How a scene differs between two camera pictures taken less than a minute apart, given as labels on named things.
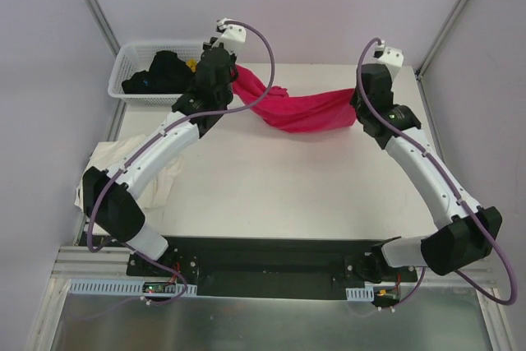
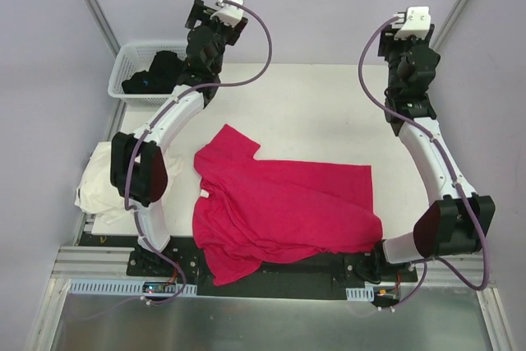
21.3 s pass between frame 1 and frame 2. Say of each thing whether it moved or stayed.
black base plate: stayed
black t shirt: stayed
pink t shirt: moved
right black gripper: moved
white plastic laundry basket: stayed
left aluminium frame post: stayed
